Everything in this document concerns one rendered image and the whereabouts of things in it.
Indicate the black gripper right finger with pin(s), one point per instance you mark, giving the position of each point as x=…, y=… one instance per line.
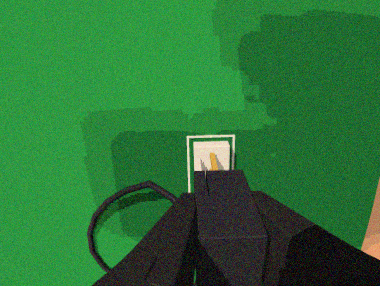
x=300, y=253

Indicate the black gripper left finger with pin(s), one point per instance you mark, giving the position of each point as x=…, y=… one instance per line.
x=165, y=256

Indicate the black cable with plug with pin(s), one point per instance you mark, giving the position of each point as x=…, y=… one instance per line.
x=230, y=238

